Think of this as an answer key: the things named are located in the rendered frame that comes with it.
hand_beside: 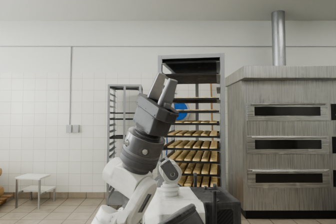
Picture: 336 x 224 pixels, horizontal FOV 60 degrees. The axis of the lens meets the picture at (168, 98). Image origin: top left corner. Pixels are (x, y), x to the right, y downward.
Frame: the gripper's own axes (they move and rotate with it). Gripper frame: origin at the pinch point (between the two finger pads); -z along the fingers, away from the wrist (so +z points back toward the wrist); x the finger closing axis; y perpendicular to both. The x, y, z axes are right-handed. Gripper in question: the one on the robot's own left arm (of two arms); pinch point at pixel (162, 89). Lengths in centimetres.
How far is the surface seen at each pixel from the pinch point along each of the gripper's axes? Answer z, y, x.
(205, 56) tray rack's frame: -10, 105, 105
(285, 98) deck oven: 6, 324, 168
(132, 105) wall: 106, 218, 358
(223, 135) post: 37, 119, 76
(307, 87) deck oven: -17, 346, 157
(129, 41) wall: 8, 199, 403
